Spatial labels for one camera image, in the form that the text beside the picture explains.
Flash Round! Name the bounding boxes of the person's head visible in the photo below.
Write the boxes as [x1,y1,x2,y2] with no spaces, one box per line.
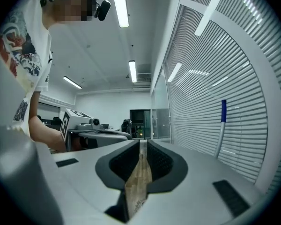
[40,0,97,30]

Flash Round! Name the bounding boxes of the tall black office chair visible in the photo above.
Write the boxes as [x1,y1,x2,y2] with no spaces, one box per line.
[121,119,133,135]

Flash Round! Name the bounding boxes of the wide white venetian blind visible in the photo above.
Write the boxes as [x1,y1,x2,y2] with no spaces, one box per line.
[164,5,269,184]

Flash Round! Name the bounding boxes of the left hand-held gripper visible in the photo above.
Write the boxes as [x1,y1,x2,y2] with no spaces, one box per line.
[59,108,133,150]

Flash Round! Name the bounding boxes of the long ceiling light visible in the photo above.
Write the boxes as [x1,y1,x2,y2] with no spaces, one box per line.
[111,0,130,29]
[62,75,83,90]
[128,60,138,83]

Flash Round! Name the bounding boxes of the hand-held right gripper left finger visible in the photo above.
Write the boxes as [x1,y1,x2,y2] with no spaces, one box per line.
[52,139,141,224]

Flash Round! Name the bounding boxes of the blue handled mop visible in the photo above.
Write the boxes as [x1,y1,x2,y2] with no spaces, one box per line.
[214,99,228,159]

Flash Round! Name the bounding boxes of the person's left forearm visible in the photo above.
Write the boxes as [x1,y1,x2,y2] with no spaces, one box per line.
[28,90,68,153]

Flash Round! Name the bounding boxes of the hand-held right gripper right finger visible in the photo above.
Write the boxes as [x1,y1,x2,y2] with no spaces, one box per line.
[131,139,266,225]

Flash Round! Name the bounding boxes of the dark glass door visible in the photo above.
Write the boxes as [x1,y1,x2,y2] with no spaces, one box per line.
[129,109,153,138]

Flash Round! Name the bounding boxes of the black head camera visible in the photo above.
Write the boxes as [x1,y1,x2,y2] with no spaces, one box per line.
[93,0,112,22]

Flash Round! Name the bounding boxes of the ceiling air vent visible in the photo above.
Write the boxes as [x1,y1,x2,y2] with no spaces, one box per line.
[137,72,152,82]

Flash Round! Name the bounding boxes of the person in white t-shirt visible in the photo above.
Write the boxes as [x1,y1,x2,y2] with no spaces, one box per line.
[0,0,53,137]

